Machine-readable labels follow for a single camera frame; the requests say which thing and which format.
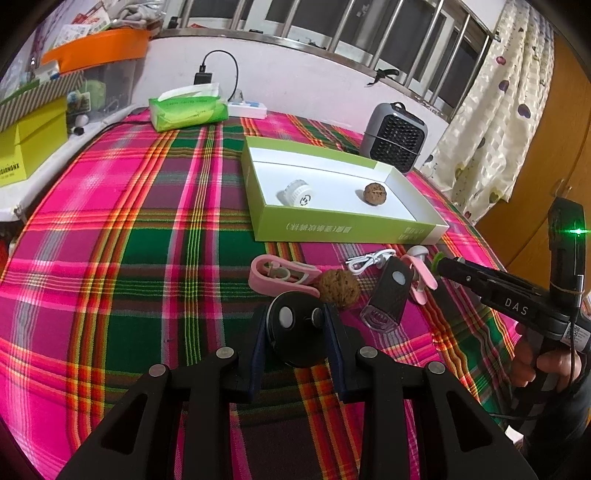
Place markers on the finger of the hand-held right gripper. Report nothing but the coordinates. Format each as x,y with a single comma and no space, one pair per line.
466,273

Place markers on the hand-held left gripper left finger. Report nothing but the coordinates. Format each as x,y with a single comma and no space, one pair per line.
258,344

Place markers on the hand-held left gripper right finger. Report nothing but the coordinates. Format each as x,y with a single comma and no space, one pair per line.
334,353

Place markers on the green and white round cap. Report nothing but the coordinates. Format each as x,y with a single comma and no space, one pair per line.
437,263

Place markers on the black oval device metal buttons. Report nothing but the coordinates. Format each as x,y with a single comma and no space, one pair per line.
295,344

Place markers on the pink plastic clip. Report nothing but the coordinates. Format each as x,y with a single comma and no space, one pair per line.
261,278

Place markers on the large brown walnut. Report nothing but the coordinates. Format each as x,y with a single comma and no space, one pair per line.
339,286

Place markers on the green cardboard box tray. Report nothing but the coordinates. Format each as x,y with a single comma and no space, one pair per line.
323,226

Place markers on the person's right forearm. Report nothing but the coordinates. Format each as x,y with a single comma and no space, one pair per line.
568,429

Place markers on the person's right hand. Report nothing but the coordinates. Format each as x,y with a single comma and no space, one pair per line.
551,364

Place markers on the white mushroom-shaped knob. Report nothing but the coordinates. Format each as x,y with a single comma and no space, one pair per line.
418,251

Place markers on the wooden wardrobe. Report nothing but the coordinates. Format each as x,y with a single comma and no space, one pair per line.
545,161

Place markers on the small brown walnut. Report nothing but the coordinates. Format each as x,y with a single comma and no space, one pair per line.
374,193

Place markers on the pink green plaid tablecloth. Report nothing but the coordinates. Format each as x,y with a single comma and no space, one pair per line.
138,258

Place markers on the white cylindrical bottle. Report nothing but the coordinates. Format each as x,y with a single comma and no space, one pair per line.
295,194

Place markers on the grey desktop heater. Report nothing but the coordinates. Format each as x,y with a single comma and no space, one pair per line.
392,136

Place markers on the cream curtain with hearts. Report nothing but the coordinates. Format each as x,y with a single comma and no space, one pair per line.
489,115

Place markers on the black clip on sill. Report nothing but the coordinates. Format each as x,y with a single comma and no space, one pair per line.
383,76

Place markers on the white power strip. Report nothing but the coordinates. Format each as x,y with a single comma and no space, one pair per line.
249,108

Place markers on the green tissue pack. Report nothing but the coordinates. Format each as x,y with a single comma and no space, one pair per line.
189,113

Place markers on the metal window railing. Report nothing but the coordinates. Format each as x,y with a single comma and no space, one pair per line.
341,37

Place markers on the black charger plug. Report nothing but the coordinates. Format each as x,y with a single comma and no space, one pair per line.
203,78

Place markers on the small white ball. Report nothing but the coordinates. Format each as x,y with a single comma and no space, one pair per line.
81,120

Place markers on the yellow-green cardboard box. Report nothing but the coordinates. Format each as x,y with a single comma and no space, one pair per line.
32,143

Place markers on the striped cardboard box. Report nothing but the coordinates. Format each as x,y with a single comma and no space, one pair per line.
41,99

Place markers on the clear bin orange lid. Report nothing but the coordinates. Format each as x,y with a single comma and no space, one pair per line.
97,48

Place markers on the light cloth pile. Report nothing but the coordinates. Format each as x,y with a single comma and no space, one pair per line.
134,14

